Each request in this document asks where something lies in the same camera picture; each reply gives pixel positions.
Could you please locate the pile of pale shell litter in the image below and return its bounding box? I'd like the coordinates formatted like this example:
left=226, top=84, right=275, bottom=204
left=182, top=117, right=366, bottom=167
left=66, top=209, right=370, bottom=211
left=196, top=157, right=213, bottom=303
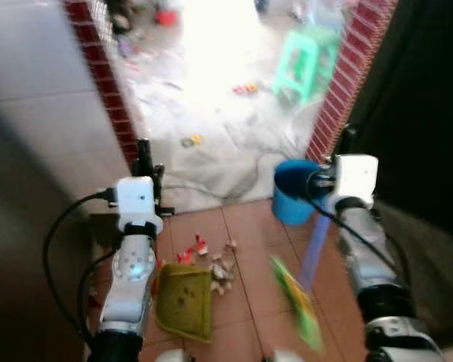
left=210, top=239, right=239, bottom=297

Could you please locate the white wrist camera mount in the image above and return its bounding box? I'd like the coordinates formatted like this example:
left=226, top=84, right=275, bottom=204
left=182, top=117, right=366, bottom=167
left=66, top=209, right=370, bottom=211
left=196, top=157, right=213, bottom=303
left=115, top=176, right=165, bottom=235
left=328, top=154, right=381, bottom=212

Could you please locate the grey right robot foot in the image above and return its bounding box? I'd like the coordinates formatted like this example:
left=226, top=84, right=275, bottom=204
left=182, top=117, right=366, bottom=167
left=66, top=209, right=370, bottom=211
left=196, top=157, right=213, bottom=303
left=271, top=348, right=304, bottom=362

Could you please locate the dark door panel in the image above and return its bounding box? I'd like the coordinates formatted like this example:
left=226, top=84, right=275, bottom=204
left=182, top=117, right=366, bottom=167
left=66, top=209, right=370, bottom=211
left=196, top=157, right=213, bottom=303
left=346, top=0, right=453, bottom=239

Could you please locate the small yellow litter piece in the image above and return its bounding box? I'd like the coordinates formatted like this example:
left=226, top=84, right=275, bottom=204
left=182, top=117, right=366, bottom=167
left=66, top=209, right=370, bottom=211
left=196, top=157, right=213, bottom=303
left=180, top=133, right=205, bottom=148

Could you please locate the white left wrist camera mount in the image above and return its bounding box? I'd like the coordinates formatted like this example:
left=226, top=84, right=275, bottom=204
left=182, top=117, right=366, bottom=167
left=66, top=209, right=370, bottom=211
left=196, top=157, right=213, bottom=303
left=115, top=176, right=165, bottom=235

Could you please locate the red wrapper scrap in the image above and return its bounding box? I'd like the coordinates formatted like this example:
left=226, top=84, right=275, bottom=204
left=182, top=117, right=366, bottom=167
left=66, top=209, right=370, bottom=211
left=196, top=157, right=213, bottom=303
left=177, top=235, right=211, bottom=265

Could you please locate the wide red brick pillar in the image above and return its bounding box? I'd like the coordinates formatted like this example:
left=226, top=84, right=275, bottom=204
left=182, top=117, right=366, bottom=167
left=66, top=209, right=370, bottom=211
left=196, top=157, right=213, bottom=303
left=305, top=0, right=400, bottom=164

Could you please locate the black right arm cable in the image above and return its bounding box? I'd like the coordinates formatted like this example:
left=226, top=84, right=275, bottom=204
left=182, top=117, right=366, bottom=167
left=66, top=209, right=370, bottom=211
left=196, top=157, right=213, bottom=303
left=305, top=169, right=398, bottom=269

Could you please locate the grey left robot foot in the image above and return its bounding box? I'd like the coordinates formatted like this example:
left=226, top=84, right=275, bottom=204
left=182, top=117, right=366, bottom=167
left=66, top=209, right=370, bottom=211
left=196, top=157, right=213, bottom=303
left=154, top=348, right=189, bottom=362

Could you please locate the small red and yellow toy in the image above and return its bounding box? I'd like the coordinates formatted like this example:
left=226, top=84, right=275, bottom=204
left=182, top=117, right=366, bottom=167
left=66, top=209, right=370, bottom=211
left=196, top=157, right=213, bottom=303
left=232, top=82, right=260, bottom=97

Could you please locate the green plastic stool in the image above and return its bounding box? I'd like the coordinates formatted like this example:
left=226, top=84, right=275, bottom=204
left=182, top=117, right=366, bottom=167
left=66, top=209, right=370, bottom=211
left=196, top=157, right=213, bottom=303
left=273, top=26, right=341, bottom=107

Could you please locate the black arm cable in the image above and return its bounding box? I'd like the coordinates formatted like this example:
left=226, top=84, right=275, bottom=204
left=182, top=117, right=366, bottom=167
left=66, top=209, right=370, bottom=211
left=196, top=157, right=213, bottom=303
left=43, top=190, right=120, bottom=345
left=305, top=169, right=398, bottom=269

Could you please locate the yellow-green dustpan with red handle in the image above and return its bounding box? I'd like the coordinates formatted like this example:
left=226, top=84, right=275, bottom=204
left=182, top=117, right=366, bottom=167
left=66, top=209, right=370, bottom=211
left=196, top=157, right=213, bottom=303
left=153, top=260, right=214, bottom=345

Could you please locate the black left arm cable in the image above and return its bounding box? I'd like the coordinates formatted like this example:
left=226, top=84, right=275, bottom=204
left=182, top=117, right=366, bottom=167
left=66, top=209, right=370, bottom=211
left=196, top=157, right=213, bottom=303
left=43, top=190, right=120, bottom=345

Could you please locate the narrow red brick pillar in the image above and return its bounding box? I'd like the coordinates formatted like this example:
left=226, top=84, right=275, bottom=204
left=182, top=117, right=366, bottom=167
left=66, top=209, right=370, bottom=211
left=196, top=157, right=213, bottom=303
left=63, top=0, right=143, bottom=171

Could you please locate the blue plastic bucket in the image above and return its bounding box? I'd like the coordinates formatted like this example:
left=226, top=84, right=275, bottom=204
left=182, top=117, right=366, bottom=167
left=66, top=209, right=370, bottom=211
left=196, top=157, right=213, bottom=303
left=272, top=158, right=334, bottom=226

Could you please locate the small red container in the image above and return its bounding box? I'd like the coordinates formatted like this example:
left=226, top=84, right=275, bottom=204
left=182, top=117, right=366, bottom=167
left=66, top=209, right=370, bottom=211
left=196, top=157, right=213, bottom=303
left=154, top=7, right=179, bottom=28

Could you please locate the grey robot foot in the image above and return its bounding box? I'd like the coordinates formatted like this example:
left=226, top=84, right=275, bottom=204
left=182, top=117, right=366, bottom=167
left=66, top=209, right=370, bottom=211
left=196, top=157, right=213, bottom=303
left=154, top=348, right=189, bottom=362
left=271, top=348, right=304, bottom=362

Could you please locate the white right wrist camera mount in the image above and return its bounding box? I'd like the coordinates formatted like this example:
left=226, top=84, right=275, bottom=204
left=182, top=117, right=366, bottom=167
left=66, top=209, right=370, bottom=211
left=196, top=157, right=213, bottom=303
left=328, top=154, right=381, bottom=212

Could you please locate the green broom with blue handle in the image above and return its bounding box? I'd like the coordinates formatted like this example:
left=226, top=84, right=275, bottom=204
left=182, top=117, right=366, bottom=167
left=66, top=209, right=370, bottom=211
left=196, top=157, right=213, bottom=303
left=269, top=213, right=330, bottom=354

